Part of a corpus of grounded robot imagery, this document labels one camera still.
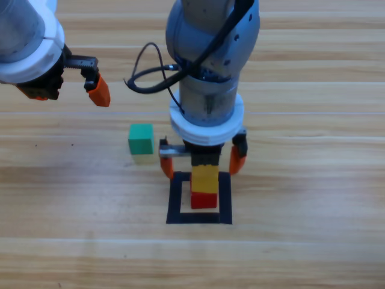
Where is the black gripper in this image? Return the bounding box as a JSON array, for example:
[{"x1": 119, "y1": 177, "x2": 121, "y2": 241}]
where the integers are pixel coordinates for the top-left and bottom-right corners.
[
  {"x1": 158, "y1": 129, "x2": 248, "y2": 181},
  {"x1": 16, "y1": 45, "x2": 111, "y2": 108}
]

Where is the yellow cube block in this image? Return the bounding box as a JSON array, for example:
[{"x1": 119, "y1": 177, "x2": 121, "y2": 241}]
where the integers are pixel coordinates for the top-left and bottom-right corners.
[{"x1": 189, "y1": 164, "x2": 220, "y2": 194}]

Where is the red cube block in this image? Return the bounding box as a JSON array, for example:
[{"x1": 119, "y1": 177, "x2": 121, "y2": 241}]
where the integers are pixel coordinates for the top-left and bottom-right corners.
[{"x1": 190, "y1": 190, "x2": 218, "y2": 210}]

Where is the green cube block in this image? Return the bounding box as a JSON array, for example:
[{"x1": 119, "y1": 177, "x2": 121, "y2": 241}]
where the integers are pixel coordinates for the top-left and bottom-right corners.
[{"x1": 128, "y1": 123, "x2": 155, "y2": 155}]

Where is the black tape square outline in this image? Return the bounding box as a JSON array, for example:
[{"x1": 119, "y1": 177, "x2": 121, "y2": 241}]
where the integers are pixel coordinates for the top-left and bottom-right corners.
[{"x1": 165, "y1": 171, "x2": 233, "y2": 225}]

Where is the white wrist ring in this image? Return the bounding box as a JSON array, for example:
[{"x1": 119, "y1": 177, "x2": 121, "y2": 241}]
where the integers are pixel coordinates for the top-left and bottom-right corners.
[
  {"x1": 169, "y1": 93, "x2": 245, "y2": 147},
  {"x1": 0, "y1": 0, "x2": 66, "y2": 85}
]

